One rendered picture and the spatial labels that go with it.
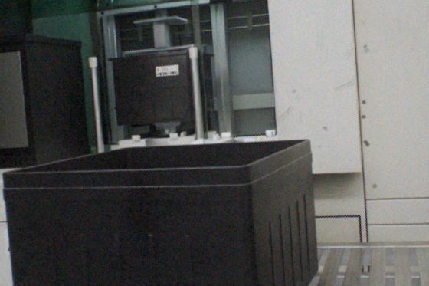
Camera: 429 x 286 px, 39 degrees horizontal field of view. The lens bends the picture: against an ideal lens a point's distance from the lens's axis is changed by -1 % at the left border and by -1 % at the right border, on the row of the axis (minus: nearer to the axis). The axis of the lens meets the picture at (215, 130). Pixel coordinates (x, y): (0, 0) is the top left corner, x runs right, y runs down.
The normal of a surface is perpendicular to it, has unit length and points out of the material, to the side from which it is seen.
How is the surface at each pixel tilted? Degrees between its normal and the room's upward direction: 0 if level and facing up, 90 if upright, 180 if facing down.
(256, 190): 90
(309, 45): 90
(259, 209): 90
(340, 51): 90
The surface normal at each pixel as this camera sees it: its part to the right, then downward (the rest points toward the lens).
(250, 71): -0.27, 0.07
